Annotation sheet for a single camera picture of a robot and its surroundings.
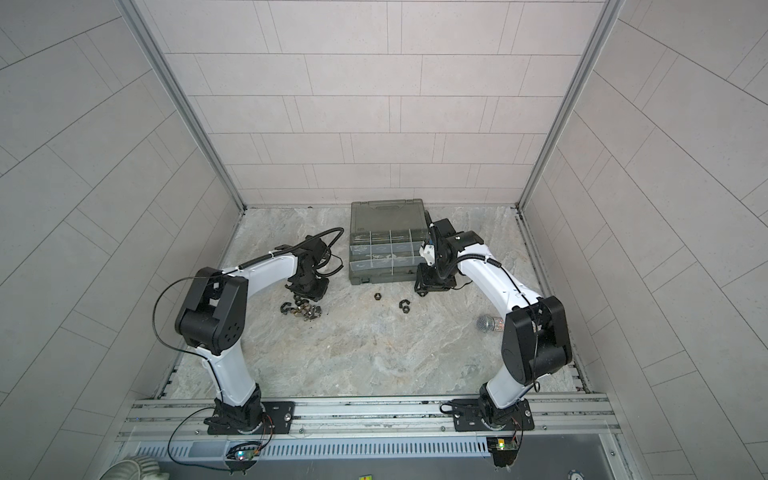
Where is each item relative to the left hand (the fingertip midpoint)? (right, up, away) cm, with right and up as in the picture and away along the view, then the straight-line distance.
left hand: (326, 290), depth 94 cm
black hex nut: (+16, -1, -3) cm, 17 cm away
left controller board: (-11, -30, -30) cm, 44 cm away
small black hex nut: (+25, -5, -6) cm, 26 cm away
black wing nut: (+24, -4, -4) cm, 24 cm away
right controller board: (+47, -31, -26) cm, 63 cm away
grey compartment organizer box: (+18, +16, +11) cm, 27 cm away
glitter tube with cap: (+48, -7, -12) cm, 50 cm away
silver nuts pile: (-6, -5, -6) cm, 9 cm away
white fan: (-34, -32, -31) cm, 56 cm away
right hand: (+29, +3, -12) cm, 32 cm away
